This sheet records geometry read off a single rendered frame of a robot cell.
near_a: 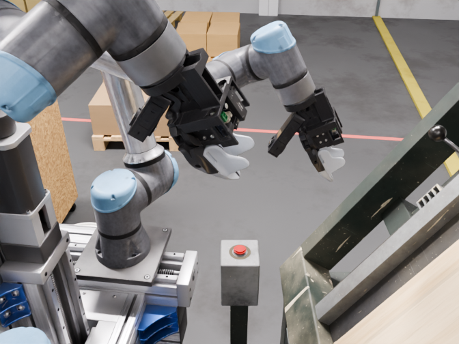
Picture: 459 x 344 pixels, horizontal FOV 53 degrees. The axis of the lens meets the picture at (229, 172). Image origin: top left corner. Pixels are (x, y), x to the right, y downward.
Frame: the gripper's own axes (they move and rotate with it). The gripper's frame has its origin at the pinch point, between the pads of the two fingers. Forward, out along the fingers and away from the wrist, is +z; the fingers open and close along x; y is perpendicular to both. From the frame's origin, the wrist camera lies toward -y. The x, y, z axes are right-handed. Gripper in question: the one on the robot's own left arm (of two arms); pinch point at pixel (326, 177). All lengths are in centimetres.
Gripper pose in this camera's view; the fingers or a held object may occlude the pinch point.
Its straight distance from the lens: 105.4
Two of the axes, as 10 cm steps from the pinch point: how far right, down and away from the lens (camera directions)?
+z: 4.6, 7.8, 4.2
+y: 8.7, -3.2, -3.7
